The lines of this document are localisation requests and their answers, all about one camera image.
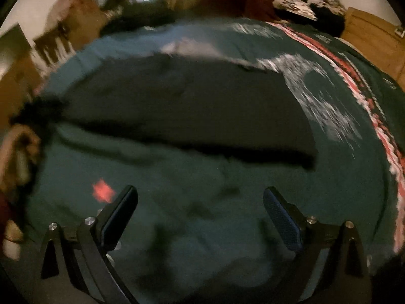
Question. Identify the pile of mixed clothes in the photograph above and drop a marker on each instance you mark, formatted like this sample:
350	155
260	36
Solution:
300	0

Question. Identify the dark garment with grey lining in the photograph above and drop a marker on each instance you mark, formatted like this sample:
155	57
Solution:
189	110

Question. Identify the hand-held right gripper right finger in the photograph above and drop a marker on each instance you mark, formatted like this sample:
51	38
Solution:
281	220

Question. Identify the dark clothes pile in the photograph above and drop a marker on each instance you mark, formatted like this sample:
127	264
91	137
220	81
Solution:
139	17

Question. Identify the person's left hand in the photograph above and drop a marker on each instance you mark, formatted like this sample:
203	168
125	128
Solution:
20	152

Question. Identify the green patterned blanket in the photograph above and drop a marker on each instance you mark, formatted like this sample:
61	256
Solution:
205	228

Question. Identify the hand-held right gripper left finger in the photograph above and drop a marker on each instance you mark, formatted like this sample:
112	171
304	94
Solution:
121	215

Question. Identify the white router with antennas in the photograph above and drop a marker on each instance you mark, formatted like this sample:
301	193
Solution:
52	52

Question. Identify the wooden door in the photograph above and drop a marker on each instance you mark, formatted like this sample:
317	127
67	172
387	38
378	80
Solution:
370	34

